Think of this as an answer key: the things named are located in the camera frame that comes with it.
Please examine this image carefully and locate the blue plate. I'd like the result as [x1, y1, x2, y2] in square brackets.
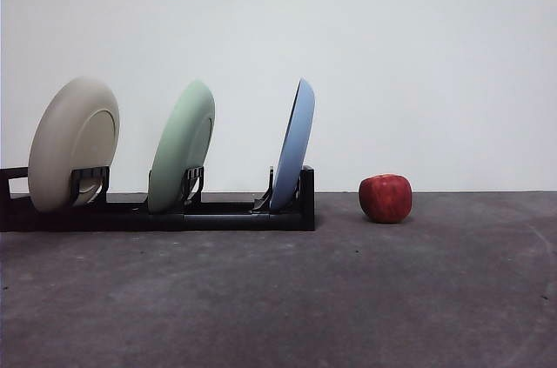
[269, 77, 317, 211]

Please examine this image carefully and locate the red apple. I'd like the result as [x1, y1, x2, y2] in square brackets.
[358, 173, 413, 224]

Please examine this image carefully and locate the black plate rack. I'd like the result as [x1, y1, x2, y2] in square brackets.
[0, 164, 316, 233]

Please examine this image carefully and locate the green plate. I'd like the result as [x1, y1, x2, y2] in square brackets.
[146, 79, 217, 214]

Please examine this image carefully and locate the beige plate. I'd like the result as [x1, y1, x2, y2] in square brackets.
[27, 76, 121, 213]

